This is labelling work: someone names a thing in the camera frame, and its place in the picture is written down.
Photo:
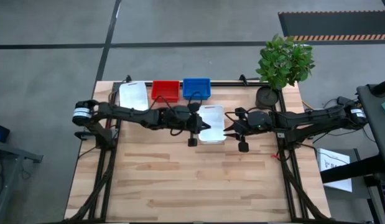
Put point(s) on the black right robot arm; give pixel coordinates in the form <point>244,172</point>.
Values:
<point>310,119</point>

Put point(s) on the black side desk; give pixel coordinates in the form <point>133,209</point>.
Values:
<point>375,124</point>

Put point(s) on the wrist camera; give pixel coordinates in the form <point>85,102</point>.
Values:
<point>192,142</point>
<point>243,147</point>

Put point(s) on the black device with blue light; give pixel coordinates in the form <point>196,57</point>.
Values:
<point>0,133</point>

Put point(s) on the green leafy potted tree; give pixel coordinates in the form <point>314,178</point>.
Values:
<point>284,62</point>

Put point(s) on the black frame clamp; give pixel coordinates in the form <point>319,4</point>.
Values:
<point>127,78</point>
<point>243,79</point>

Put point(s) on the black aluminium table frame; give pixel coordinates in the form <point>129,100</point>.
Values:
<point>226,83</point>

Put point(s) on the white paper sheet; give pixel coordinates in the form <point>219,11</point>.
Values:
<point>333,168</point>

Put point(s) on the grey side desk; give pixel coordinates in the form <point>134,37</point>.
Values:
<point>8,168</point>

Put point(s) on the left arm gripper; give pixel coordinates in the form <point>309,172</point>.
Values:
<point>187,121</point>

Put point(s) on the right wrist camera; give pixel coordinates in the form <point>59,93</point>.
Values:
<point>243,147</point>

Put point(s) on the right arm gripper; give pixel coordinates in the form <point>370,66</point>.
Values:
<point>257,121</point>

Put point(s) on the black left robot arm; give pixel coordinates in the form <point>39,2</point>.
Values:
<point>130,113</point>

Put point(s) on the blue slotted plastic basket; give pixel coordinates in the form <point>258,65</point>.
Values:
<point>196,87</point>

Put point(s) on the red slotted plastic basket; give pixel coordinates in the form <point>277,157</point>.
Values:
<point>165,90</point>

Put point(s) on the black hazard-striped floor ramp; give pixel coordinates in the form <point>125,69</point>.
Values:
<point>335,23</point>

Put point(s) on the black plant pot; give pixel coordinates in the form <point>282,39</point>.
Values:
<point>267,97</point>

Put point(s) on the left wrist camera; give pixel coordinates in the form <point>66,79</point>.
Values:
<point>192,142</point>

